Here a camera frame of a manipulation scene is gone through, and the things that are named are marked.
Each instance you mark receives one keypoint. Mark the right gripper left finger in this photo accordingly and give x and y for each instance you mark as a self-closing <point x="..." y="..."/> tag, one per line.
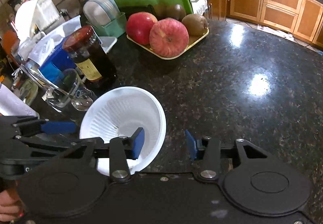
<point x="134" y="144"/>

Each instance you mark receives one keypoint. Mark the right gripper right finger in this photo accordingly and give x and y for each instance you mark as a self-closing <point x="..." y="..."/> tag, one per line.
<point x="196" y="147"/>

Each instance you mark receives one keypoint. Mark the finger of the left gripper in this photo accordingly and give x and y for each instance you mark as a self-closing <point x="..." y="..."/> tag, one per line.
<point x="58" y="127"/>

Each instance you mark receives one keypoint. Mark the wooden lower kitchen cabinets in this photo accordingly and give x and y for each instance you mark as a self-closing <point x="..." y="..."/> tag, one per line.
<point x="301" y="18"/>

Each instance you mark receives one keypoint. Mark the person left hand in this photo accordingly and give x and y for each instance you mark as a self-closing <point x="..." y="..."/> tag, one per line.
<point x="11" y="205"/>

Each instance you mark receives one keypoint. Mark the clear glass cup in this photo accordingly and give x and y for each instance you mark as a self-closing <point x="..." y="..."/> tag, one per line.
<point x="70" y="96"/>

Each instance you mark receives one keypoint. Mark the blue tissue pack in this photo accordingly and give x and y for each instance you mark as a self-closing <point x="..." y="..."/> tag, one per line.
<point x="56" y="63"/>

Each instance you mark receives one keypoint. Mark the dark sauce jar red lid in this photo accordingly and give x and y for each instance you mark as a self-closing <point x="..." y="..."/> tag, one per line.
<point x="85" y="50"/>

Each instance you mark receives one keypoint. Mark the beige fruit tray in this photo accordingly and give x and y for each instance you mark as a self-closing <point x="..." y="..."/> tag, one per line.
<point x="173" y="49"/>

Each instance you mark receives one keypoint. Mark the red apple right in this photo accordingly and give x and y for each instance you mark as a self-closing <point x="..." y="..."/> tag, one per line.
<point x="167" y="30"/>

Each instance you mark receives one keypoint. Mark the red apple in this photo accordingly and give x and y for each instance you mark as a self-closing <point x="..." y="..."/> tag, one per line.
<point x="167" y="30"/>
<point x="139" y="25"/>

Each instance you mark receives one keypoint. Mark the red apple left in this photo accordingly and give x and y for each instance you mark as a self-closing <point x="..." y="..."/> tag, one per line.
<point x="139" y="25"/>

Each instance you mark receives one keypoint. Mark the brown kiwi fruit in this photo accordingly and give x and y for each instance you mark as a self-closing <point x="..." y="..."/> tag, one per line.
<point x="195" y="24"/>

